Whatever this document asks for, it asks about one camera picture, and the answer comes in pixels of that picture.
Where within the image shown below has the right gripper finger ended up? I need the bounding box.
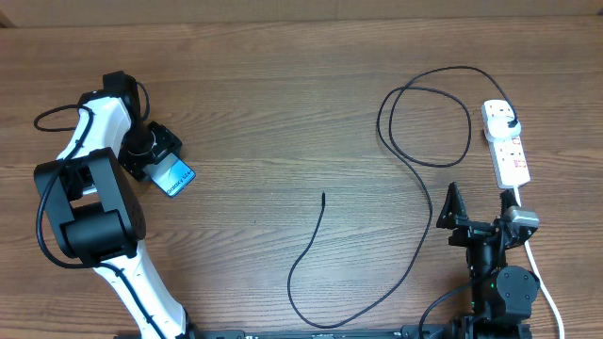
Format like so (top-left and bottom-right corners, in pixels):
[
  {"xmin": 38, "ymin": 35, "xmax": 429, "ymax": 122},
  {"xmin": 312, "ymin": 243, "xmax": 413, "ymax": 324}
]
[
  {"xmin": 436, "ymin": 182, "xmax": 469, "ymax": 230},
  {"xmin": 499, "ymin": 189, "xmax": 519, "ymax": 218}
]

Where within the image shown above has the Samsung Galaxy smartphone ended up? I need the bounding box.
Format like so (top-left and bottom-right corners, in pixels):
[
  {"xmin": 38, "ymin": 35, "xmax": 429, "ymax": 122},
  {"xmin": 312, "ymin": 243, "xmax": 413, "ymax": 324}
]
[{"xmin": 143, "ymin": 153, "xmax": 196, "ymax": 198}]

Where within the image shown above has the black USB charging cable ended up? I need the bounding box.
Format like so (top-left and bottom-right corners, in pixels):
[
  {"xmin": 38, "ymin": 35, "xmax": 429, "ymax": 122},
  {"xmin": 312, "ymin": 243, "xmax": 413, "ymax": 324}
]
[{"xmin": 286, "ymin": 65, "xmax": 521, "ymax": 330}]

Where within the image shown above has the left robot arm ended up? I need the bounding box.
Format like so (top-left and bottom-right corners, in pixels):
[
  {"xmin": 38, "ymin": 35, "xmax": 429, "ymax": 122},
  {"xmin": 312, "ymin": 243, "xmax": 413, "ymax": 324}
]
[{"xmin": 34, "ymin": 71, "xmax": 200, "ymax": 338}]

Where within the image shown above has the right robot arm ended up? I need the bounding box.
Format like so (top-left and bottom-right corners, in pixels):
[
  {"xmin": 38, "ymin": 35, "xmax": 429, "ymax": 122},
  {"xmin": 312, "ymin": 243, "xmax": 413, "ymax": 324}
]
[{"xmin": 436, "ymin": 182, "xmax": 541, "ymax": 339}]

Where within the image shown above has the white charger plug adapter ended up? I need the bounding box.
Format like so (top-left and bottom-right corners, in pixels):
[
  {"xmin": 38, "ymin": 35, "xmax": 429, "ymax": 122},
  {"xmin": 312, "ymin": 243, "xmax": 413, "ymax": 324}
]
[{"xmin": 484, "ymin": 116, "xmax": 522, "ymax": 142}]

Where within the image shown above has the white power strip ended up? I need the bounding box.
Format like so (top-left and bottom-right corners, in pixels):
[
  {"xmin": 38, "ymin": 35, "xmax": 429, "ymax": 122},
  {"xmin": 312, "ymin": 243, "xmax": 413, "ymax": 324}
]
[{"xmin": 481, "ymin": 100, "xmax": 530, "ymax": 189}]

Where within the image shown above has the white power strip cord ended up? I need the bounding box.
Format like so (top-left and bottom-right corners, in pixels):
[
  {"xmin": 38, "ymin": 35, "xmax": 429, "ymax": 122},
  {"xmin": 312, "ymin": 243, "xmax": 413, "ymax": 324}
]
[{"xmin": 512, "ymin": 186, "xmax": 566, "ymax": 339}]

